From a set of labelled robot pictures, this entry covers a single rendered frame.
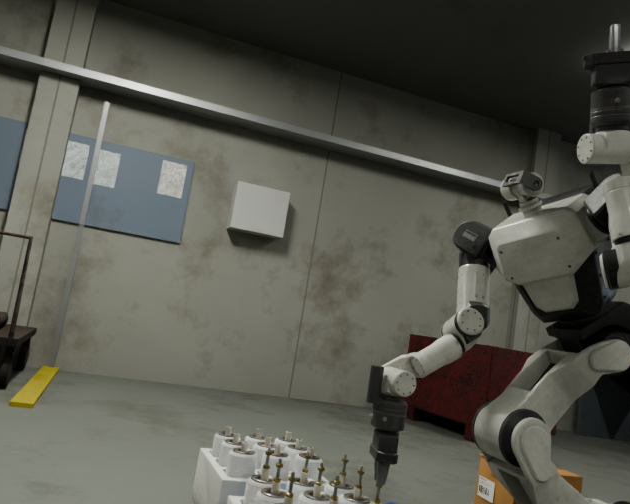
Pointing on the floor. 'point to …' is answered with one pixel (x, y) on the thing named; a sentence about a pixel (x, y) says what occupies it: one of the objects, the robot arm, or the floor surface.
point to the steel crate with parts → (463, 384)
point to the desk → (614, 404)
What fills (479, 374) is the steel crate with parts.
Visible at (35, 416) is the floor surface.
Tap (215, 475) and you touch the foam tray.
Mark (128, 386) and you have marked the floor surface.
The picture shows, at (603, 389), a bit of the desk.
